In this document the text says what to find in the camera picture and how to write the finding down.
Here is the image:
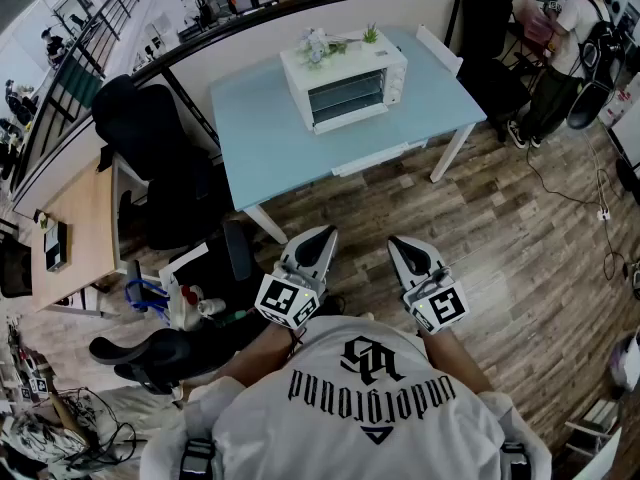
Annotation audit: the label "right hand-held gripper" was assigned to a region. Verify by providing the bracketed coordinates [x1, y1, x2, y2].
[387, 235, 471, 335]

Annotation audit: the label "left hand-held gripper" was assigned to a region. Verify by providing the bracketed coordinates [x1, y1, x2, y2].
[254, 225, 340, 330]

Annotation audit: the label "white toaster oven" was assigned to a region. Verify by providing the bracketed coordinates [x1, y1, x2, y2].
[278, 30, 409, 136]

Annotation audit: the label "person's right forearm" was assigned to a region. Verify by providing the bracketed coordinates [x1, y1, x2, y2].
[418, 326, 495, 395]

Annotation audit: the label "person's left forearm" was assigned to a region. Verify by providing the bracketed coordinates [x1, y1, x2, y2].
[214, 320, 306, 389]

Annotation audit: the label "white paper sheet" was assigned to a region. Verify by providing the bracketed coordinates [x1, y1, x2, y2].
[158, 241, 210, 289]

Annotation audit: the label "white plush toy red spots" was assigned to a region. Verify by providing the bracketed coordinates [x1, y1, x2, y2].
[167, 281, 229, 330]

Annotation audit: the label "light blue table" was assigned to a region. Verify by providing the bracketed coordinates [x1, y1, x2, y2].
[208, 25, 489, 245]

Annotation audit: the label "black office chair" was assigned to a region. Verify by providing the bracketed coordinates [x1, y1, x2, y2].
[91, 73, 236, 254]
[457, 0, 532, 142]
[88, 220, 281, 397]

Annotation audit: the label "white printed t-shirt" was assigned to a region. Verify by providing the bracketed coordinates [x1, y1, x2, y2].
[139, 315, 554, 480]

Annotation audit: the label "artificial flower bouquet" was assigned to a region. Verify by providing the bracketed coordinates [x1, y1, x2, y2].
[298, 26, 362, 69]

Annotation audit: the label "white rectangular panel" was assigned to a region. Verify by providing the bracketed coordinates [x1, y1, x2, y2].
[415, 23, 464, 77]

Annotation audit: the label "light wooden desk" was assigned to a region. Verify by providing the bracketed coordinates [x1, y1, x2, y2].
[30, 155, 151, 314]

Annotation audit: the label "black white box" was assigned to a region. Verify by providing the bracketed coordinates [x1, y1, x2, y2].
[43, 220, 71, 273]

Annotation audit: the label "black railing green panel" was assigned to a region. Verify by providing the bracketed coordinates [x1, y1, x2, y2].
[7, 0, 149, 192]

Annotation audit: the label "black monitor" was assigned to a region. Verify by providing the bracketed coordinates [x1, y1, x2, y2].
[0, 237, 34, 299]

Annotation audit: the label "blue metal frame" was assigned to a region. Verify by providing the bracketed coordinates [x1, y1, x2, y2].
[124, 278, 170, 325]

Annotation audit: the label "grey shoulder strap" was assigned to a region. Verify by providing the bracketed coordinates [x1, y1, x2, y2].
[499, 440, 531, 480]
[178, 437, 216, 480]

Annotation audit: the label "white partition black rail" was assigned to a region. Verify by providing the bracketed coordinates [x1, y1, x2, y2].
[9, 0, 506, 209]

